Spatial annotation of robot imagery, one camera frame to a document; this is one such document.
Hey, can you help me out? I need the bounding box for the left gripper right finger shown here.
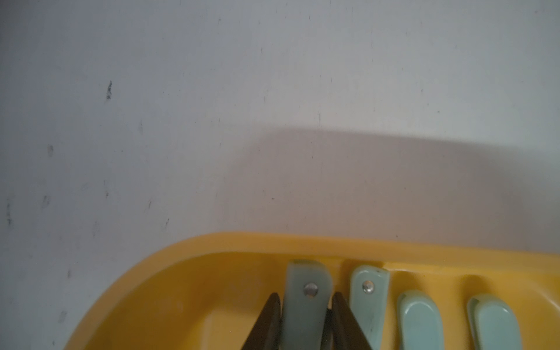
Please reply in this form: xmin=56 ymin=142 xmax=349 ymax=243
xmin=331 ymin=292 xmax=371 ymax=350

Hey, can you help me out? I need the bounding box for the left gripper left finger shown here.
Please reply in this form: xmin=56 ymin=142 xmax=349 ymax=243
xmin=242 ymin=293 xmax=281 ymax=350

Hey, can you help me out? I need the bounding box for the mint knife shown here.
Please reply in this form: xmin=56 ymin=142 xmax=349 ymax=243
xmin=397 ymin=290 xmax=445 ymax=350
xmin=467 ymin=294 xmax=523 ymax=350
xmin=349 ymin=265 xmax=390 ymax=349
xmin=280 ymin=260 xmax=333 ymax=349

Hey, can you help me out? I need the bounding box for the yellow storage box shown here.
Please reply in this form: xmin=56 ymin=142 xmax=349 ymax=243
xmin=67 ymin=233 xmax=559 ymax=349

